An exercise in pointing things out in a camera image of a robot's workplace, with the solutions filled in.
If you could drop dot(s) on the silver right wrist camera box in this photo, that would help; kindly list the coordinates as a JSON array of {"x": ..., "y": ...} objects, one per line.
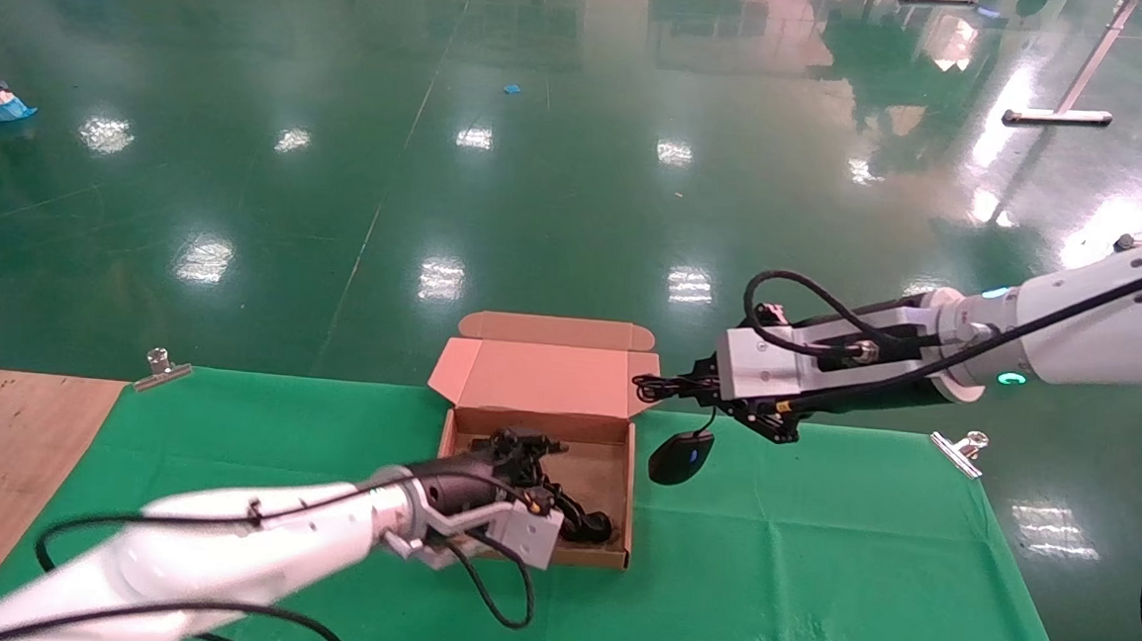
[{"x": 761, "y": 367}]

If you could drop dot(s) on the silver binder clip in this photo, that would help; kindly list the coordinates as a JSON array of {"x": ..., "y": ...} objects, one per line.
[
  {"x": 163, "y": 375},
  {"x": 954, "y": 455}
]

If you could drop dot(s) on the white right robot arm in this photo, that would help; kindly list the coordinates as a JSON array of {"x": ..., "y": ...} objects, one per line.
[{"x": 1106, "y": 333}]

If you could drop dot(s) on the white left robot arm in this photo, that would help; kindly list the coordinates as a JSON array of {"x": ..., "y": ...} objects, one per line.
[{"x": 220, "y": 547}]

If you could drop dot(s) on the open brown cardboard box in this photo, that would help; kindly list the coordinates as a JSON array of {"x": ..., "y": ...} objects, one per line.
[{"x": 538, "y": 378}]

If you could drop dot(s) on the white table leg frame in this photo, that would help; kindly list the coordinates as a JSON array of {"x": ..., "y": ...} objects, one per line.
[{"x": 1054, "y": 118}]

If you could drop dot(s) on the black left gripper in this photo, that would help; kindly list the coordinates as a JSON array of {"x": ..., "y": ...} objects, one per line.
[{"x": 462, "y": 487}]

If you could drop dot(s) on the green table cloth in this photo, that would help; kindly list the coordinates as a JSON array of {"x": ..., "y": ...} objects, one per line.
[{"x": 812, "y": 593}]

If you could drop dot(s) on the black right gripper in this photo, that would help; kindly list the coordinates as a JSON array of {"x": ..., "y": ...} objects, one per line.
[{"x": 884, "y": 394}]

